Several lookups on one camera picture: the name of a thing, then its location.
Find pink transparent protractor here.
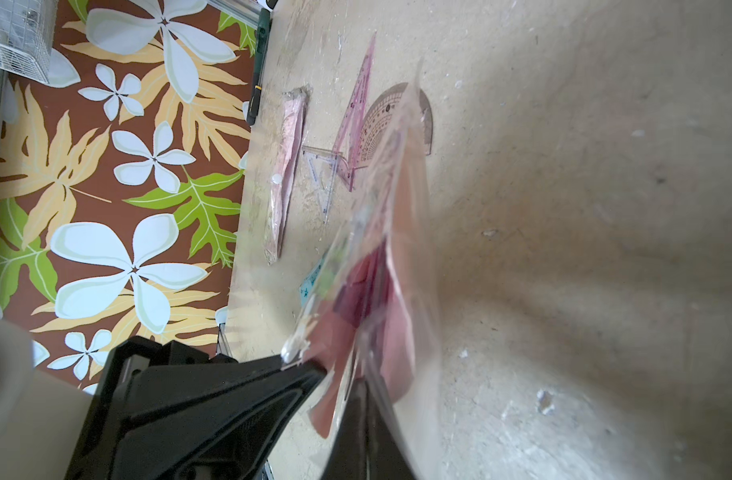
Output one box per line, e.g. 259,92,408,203
355,82,434,170

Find clear transparent triangle ruler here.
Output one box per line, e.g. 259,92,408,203
302,146,343,224

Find pink ruler set pouch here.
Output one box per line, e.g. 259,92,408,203
264,86,309,265
281,82,442,479

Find pink transparent triangle ruler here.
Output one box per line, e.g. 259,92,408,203
332,33,377,191

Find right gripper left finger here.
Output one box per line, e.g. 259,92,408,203
65,336,326,479

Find white wire basket left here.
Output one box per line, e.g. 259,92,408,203
0,0,58,83

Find green black pipe wrench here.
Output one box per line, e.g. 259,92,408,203
245,9,272,126

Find green transparent straight ruler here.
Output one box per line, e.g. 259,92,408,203
299,257,325,307

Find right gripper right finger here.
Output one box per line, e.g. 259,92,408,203
321,379,417,480

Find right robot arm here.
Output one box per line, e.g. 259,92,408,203
0,319,325,479

